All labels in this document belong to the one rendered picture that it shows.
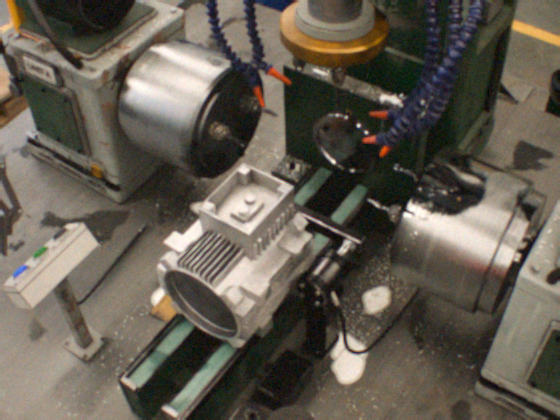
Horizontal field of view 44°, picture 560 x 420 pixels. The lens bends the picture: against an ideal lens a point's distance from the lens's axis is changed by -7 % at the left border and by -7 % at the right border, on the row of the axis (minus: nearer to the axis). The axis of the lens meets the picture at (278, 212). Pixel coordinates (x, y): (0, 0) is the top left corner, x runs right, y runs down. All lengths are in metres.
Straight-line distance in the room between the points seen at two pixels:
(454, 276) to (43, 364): 0.79
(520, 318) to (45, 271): 0.77
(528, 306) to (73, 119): 0.99
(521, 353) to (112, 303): 0.80
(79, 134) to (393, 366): 0.81
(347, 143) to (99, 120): 0.51
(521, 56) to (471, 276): 2.52
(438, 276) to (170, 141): 0.56
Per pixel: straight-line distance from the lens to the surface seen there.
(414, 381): 1.36
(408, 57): 1.41
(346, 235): 1.25
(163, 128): 1.39
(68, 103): 1.54
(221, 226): 1.14
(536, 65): 3.56
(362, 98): 1.35
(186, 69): 1.40
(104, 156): 1.59
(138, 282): 1.51
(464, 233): 1.15
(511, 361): 1.26
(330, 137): 1.44
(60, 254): 1.23
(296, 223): 1.19
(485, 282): 1.17
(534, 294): 1.10
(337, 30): 1.14
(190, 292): 1.27
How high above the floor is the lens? 1.98
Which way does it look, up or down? 48 degrees down
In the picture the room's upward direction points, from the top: 2 degrees counter-clockwise
